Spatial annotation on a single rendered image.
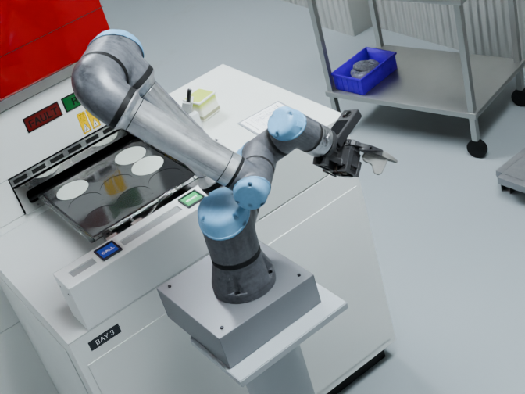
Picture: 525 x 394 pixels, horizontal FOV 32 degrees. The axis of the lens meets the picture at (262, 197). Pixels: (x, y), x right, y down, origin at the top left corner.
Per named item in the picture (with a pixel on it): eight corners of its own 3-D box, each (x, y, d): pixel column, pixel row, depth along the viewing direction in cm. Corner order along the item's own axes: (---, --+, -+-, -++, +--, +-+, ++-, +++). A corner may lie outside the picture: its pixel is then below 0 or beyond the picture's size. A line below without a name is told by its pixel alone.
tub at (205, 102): (187, 119, 272) (181, 99, 268) (205, 106, 276) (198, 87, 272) (205, 123, 267) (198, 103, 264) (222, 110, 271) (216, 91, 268)
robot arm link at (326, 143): (300, 121, 207) (328, 119, 202) (312, 127, 210) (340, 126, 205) (294, 152, 206) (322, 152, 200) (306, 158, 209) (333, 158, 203)
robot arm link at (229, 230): (204, 268, 202) (188, 220, 195) (216, 231, 213) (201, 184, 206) (255, 263, 199) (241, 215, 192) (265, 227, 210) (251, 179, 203)
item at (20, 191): (24, 213, 274) (12, 188, 269) (144, 144, 291) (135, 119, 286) (26, 215, 273) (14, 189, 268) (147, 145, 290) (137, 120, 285)
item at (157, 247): (72, 315, 232) (51, 274, 224) (241, 207, 253) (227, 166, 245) (87, 331, 225) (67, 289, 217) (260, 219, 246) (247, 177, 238)
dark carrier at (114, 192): (43, 195, 271) (42, 194, 270) (138, 141, 284) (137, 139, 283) (93, 238, 245) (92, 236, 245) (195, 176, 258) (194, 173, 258)
